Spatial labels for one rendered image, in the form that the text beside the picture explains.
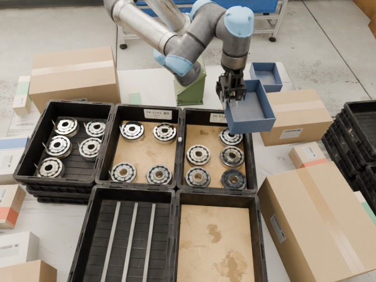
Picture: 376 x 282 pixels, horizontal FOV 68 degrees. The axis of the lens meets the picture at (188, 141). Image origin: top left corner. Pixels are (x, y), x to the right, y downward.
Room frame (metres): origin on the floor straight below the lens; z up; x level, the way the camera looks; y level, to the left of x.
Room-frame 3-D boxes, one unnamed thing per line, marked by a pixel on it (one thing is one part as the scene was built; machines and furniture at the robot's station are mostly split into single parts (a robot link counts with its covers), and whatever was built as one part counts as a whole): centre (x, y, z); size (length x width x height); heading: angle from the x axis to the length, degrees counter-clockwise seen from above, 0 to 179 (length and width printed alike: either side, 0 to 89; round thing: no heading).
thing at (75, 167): (0.64, 0.48, 0.87); 0.40 x 0.30 x 0.11; 0
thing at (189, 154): (0.65, -0.05, 0.86); 0.10 x 0.10 x 0.01
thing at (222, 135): (0.76, -0.19, 0.86); 0.10 x 0.10 x 0.01
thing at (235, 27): (0.68, -0.11, 1.42); 0.09 x 0.08 x 0.11; 44
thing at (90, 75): (1.09, 0.60, 0.80); 0.40 x 0.30 x 0.20; 106
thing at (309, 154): (0.73, -0.59, 0.74); 0.16 x 0.12 x 0.07; 18
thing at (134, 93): (1.01, 0.29, 0.73); 0.24 x 0.06 x 0.06; 16
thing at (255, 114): (0.71, -0.20, 1.11); 0.20 x 0.15 x 0.07; 11
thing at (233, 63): (0.68, -0.12, 1.35); 0.08 x 0.08 x 0.05
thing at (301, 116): (0.96, -0.52, 0.78); 0.30 x 0.22 x 0.16; 102
